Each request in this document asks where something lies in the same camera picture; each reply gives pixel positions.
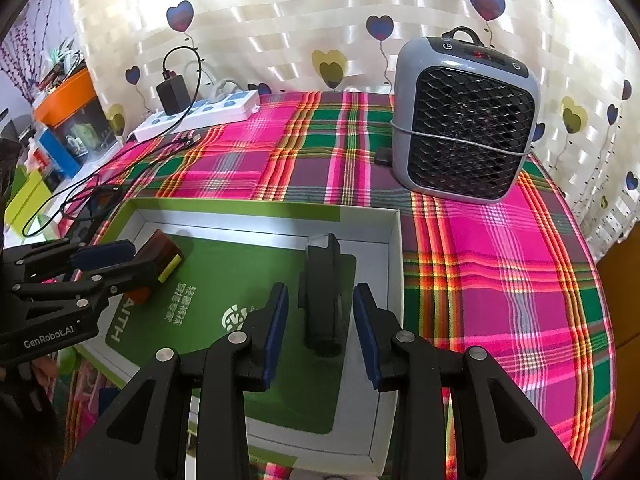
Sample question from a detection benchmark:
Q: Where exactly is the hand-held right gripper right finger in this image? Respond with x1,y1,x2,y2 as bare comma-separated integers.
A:
352,283,583,480

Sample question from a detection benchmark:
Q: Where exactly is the plaid tablecloth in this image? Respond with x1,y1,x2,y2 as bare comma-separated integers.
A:
60,90,617,480

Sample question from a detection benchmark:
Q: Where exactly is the clutter in orange tray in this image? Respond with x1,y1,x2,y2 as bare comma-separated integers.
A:
37,37,87,96

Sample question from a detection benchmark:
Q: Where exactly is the lime green box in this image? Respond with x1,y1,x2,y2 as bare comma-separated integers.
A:
5,167,55,237

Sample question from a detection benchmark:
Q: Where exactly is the wooden cabinet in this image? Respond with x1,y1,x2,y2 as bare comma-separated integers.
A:
595,240,640,441

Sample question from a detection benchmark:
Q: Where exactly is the orange storage box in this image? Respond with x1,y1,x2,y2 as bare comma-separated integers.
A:
50,95,119,166

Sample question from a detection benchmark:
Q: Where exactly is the black charger cable loop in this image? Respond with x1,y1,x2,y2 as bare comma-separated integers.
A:
162,46,204,111

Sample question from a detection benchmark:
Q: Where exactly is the blue box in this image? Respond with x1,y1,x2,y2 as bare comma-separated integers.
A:
34,127,83,179

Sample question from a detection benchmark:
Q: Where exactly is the white power strip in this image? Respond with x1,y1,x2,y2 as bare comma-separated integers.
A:
127,89,261,143

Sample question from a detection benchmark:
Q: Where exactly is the black charger adapter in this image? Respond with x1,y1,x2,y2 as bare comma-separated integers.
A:
156,74,192,117

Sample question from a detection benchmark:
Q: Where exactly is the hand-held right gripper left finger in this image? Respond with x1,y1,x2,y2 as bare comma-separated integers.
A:
57,282,290,480

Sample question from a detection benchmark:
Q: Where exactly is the black rectangular device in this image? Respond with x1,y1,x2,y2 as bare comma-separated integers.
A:
298,233,357,358

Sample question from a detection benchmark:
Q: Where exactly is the brown jar with red lid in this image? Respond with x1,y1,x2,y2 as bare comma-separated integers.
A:
122,229,184,306

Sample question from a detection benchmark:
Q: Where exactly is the green and white cardboard box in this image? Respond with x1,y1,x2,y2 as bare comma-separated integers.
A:
77,197,406,476

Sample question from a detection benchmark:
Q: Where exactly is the grey fan heater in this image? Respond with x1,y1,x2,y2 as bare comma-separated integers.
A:
390,26,542,206

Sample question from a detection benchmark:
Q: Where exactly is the heart print curtain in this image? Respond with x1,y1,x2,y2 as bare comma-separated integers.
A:
65,0,640,261

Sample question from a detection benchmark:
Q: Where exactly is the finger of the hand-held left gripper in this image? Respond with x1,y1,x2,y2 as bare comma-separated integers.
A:
4,238,137,282
12,254,174,311

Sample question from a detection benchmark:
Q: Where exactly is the purple twig decoration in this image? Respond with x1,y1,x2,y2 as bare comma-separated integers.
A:
0,0,66,106

